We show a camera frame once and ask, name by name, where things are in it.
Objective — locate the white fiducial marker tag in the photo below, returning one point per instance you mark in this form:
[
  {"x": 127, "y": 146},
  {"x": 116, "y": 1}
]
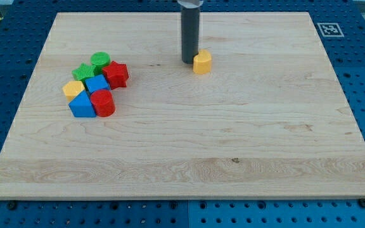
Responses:
[{"x": 329, "y": 29}]

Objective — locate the light wooden board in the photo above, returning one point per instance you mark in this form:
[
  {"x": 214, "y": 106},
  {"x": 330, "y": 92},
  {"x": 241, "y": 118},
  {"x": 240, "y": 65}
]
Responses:
[{"x": 269, "y": 122}]

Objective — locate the red star block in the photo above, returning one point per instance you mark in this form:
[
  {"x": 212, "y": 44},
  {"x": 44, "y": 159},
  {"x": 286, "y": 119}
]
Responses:
[{"x": 116, "y": 74}]

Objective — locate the blue triangle block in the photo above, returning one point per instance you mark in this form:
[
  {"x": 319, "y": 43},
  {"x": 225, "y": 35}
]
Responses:
[{"x": 81, "y": 106}]

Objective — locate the yellow heart block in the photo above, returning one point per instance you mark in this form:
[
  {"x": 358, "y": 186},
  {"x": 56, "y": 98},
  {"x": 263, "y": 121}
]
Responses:
[{"x": 202, "y": 62}]

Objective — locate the green cylinder block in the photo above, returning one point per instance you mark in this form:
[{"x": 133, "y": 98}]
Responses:
[{"x": 100, "y": 60}]

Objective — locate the yellow hexagon block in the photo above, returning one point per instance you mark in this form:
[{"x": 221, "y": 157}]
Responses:
[{"x": 72, "y": 89}]

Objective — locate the green star block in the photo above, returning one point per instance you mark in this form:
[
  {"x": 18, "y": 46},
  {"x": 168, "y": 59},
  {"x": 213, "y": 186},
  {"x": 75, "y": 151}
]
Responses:
[{"x": 84, "y": 72}]

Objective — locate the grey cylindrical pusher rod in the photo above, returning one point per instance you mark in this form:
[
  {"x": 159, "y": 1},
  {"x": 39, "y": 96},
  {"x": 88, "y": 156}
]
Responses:
[{"x": 190, "y": 20}]

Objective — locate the blue cube block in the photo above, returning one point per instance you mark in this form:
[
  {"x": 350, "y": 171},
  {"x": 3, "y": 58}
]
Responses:
[{"x": 96, "y": 83}]

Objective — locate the red cylinder block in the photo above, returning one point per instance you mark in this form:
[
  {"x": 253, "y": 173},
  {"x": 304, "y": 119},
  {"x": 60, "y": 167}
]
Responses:
[{"x": 103, "y": 103}]

